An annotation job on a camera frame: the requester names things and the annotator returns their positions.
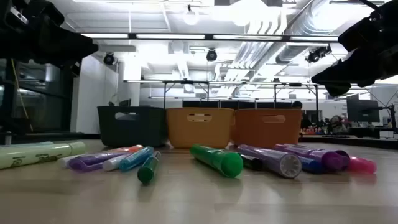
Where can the pink highlighter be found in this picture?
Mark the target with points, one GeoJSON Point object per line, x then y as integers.
{"type": "Point", "coordinates": [362, 165]}

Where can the blue highlighter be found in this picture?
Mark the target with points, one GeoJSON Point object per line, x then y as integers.
{"type": "Point", "coordinates": [135, 159]}

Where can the black metal rack frame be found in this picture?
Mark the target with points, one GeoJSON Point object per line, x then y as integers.
{"type": "Point", "coordinates": [186, 82]}

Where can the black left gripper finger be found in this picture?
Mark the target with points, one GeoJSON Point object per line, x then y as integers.
{"type": "Point", "coordinates": [75, 68]}
{"type": "Point", "coordinates": [68, 46]}

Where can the black overhead frame bar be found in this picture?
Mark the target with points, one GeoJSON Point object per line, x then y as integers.
{"type": "Point", "coordinates": [208, 36]}

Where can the thin green marker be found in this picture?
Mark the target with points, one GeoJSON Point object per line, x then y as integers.
{"type": "Point", "coordinates": [147, 171]}

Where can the black computer monitor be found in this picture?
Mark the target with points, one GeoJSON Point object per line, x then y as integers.
{"type": "Point", "coordinates": [125, 102]}
{"type": "Point", "coordinates": [362, 110]}

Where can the person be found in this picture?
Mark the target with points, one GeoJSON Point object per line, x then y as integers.
{"type": "Point", "coordinates": [337, 123]}
{"type": "Point", "coordinates": [297, 104]}

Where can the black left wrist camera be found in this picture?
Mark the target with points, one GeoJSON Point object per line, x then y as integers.
{"type": "Point", "coordinates": [37, 12]}

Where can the yellow-green highlighter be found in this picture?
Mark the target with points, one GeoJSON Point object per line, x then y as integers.
{"type": "Point", "coordinates": [37, 155]}

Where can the dark teal plastic bin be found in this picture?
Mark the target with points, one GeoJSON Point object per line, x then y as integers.
{"type": "Point", "coordinates": [133, 130]}

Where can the red cap white marker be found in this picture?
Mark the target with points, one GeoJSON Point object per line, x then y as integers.
{"type": "Point", "coordinates": [112, 163]}

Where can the silver ventilation duct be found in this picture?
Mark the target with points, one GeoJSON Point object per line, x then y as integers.
{"type": "Point", "coordinates": [308, 28]}

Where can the yellow plastic bin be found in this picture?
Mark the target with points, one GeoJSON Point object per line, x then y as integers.
{"type": "Point", "coordinates": [199, 133]}

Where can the black cap marker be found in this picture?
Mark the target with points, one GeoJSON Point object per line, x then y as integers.
{"type": "Point", "coordinates": [253, 162]}

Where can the black ceiling spotlight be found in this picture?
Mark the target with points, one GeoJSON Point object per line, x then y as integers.
{"type": "Point", "coordinates": [317, 54]}
{"type": "Point", "coordinates": [109, 58]}
{"type": "Point", "coordinates": [211, 55]}

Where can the orange plastic bin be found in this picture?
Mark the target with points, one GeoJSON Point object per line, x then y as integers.
{"type": "Point", "coordinates": [267, 133]}

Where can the thick green highlighter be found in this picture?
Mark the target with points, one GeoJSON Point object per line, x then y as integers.
{"type": "Point", "coordinates": [217, 158]}

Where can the blue cap marker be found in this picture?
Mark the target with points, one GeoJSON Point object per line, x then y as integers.
{"type": "Point", "coordinates": [308, 165]}

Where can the silver metal post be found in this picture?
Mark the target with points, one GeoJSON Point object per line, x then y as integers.
{"type": "Point", "coordinates": [8, 138]}

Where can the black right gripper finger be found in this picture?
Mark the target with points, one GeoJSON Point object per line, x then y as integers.
{"type": "Point", "coordinates": [348, 70]}
{"type": "Point", "coordinates": [338, 89]}

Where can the orange highlighter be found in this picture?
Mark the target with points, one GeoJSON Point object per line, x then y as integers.
{"type": "Point", "coordinates": [133, 148]}

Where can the white globe ceiling lamp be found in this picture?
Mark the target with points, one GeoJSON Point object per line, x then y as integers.
{"type": "Point", "coordinates": [190, 16]}

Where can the slim purple highlighter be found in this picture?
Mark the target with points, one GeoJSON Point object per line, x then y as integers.
{"type": "Point", "coordinates": [90, 161]}

